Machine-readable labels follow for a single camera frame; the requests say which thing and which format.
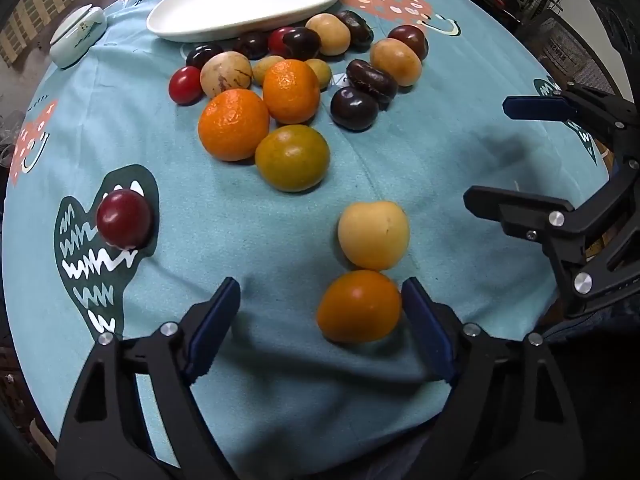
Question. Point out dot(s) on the large red tomato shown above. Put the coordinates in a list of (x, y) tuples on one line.
[(276, 40)]

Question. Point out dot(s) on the dark red plum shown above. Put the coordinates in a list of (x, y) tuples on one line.
[(409, 37), (124, 217)]

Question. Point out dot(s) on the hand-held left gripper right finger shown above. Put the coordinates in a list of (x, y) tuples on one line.
[(430, 335)]

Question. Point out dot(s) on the tan round fruit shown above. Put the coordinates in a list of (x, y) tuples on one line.
[(327, 33)]

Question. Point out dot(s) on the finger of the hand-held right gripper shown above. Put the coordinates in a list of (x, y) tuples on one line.
[(530, 210), (535, 107)]

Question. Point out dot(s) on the green-orange tangerine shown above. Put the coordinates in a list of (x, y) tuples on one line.
[(292, 157)]

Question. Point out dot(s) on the light blue printed tablecloth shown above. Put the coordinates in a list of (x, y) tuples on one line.
[(425, 170)]

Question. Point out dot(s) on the small red tomato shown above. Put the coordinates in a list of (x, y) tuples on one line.
[(185, 85)]

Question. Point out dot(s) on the tan oval fruit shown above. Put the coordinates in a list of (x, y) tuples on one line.
[(395, 61)]

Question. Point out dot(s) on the white green ceramic lidded dish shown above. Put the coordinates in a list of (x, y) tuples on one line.
[(75, 35)]

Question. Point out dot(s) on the pale yellow round fruit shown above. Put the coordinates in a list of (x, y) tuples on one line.
[(372, 235)]

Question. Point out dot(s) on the white oval plate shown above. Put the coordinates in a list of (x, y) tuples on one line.
[(240, 0)]

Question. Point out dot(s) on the small yellow fruit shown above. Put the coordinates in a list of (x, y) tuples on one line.
[(265, 69), (322, 72)]

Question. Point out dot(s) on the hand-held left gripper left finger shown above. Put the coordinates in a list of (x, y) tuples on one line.
[(215, 330)]

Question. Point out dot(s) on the dark purple plum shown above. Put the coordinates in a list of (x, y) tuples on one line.
[(202, 54), (302, 44), (357, 27), (372, 80), (251, 44), (353, 108)]

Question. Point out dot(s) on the orange tangerine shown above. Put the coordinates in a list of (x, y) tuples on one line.
[(232, 125), (291, 90), (357, 307)]

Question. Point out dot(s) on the speckled tan fruit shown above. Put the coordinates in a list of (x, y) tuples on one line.
[(225, 74)]

